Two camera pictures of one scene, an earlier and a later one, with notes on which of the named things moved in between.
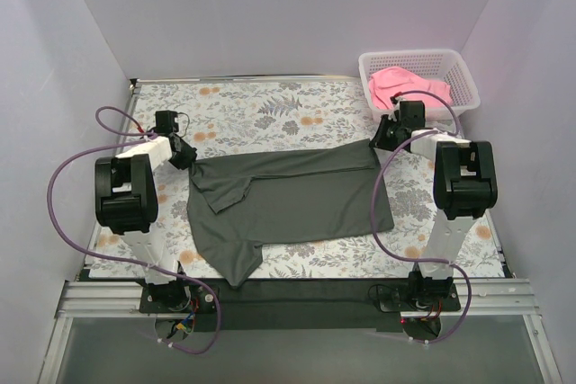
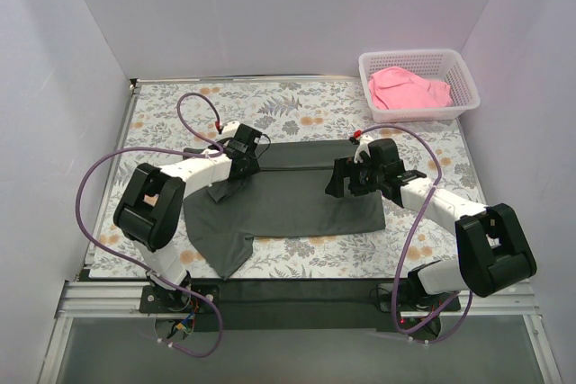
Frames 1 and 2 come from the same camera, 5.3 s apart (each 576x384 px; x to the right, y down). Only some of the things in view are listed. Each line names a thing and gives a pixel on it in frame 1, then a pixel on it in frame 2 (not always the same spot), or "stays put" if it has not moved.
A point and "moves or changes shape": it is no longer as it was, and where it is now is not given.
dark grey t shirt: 237,203 moves or changes shape
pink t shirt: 384,84 stays put
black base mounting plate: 300,303 stays put
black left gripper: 185,157 -> 243,167
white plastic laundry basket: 447,66 stays put
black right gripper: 381,138 -> 354,178
